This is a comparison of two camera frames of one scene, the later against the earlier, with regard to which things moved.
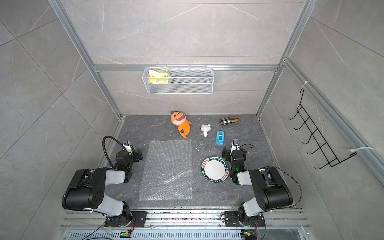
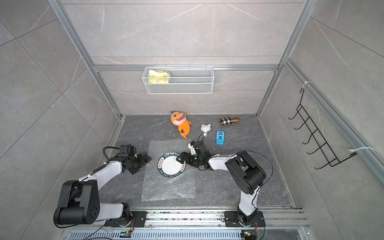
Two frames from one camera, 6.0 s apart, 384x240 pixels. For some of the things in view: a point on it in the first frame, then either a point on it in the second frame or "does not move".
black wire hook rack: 314,131 does not move
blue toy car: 220,137 does not move
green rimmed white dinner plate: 215,169 to 169,166
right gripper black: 226,153 to 185,155
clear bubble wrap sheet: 168,175 does not move
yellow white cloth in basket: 158,77 does not move
